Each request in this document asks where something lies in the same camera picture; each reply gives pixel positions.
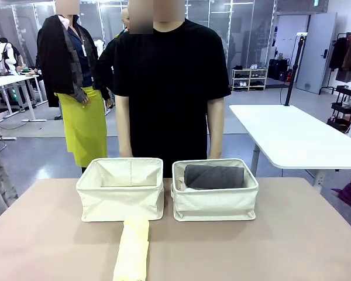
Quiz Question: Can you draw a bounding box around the person's right hand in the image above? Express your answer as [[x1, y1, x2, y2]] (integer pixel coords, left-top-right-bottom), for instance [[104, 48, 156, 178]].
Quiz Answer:
[[119, 146, 135, 159]]

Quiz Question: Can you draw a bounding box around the grey towel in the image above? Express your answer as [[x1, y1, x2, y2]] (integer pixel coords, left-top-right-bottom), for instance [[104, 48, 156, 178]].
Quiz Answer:
[[183, 163, 246, 190]]

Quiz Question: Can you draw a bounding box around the person's left forearm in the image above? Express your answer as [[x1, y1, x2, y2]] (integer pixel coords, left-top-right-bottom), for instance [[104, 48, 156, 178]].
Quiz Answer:
[[207, 98, 225, 150]]

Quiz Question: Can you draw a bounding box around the person's right forearm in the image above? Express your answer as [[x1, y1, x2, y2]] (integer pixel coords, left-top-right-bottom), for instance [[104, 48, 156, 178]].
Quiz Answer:
[[115, 95, 135, 149]]

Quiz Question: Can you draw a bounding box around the cream fabric basket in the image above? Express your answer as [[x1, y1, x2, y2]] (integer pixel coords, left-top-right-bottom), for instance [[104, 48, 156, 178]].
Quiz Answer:
[[170, 157, 260, 222], [75, 157, 165, 224]]

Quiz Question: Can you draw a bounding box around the figure in yellow skirt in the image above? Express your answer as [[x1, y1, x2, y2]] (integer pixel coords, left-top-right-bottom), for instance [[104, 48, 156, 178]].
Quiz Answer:
[[36, 13, 112, 176]]

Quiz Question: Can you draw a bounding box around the white table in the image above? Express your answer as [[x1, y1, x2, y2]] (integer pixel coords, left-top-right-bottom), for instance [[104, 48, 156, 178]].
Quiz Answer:
[[229, 104, 351, 188]]

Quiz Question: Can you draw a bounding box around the person in black t-shirt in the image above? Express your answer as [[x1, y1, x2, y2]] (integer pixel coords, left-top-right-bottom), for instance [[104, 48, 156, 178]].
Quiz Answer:
[[112, 17, 232, 179]]

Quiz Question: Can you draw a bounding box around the white shoe rack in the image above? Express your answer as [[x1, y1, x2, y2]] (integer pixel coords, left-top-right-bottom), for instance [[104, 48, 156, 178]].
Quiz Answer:
[[231, 67, 267, 92]]

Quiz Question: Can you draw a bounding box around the yellow rolled towel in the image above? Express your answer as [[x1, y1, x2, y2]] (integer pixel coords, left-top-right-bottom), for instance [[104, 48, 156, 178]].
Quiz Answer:
[[112, 219, 150, 281]]

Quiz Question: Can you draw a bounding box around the black suitcase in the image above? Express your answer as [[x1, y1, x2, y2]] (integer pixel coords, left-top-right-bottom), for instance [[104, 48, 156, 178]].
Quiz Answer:
[[268, 58, 290, 81]]

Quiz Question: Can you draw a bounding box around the black pole stand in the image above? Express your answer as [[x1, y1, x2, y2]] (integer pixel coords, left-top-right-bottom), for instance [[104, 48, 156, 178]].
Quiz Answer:
[[284, 32, 308, 107]]

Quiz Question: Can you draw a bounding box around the grey cloth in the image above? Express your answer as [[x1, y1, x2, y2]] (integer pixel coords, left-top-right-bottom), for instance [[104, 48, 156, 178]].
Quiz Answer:
[[0, 142, 19, 228]]

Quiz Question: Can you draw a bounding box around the black utility cart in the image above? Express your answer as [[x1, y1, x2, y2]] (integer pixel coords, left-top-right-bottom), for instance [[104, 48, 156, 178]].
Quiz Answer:
[[326, 84, 351, 134]]

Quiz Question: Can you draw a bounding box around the grey door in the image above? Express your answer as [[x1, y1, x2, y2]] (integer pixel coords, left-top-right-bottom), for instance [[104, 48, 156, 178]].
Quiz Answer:
[[295, 12, 338, 95]]

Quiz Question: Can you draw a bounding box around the white desk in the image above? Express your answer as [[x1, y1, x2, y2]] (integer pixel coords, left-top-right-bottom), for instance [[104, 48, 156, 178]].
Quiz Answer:
[[0, 73, 47, 141]]

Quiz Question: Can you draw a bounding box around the person in black-white jacket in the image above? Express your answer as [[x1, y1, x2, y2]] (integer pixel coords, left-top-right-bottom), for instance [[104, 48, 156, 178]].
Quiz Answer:
[[0, 37, 23, 70]]

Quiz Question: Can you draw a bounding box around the white humanoid robot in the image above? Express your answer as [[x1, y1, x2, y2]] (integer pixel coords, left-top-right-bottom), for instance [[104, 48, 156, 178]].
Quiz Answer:
[[0, 43, 18, 73]]

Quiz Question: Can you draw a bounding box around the clothes rack with dark clothes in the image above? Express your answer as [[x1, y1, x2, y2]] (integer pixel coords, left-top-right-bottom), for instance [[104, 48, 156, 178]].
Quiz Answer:
[[318, 32, 351, 96]]

